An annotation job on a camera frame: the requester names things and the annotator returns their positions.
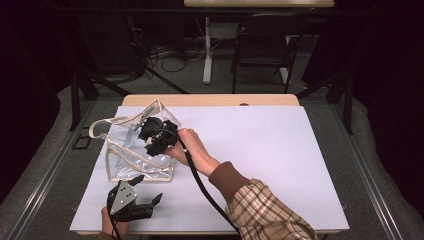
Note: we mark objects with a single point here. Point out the clear bag with beige trim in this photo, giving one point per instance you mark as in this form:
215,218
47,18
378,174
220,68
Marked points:
140,168

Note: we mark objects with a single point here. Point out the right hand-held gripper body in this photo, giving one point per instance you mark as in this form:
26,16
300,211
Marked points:
161,138

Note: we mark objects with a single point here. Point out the white-legged wooden desk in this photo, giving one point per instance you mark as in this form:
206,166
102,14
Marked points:
207,50

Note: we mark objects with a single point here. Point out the black folding chair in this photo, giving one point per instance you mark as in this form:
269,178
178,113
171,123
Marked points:
263,46

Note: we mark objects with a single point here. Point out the white table mat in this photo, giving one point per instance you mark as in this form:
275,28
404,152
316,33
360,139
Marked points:
266,150

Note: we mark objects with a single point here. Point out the person's left hand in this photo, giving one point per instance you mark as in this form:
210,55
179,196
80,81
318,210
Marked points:
116,228

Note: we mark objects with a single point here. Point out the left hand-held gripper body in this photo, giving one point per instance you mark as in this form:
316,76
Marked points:
122,198

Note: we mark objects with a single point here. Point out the black metal stand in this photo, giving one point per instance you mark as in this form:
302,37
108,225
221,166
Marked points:
80,90
343,96

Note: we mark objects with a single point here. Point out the person's right hand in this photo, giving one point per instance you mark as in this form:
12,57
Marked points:
196,151

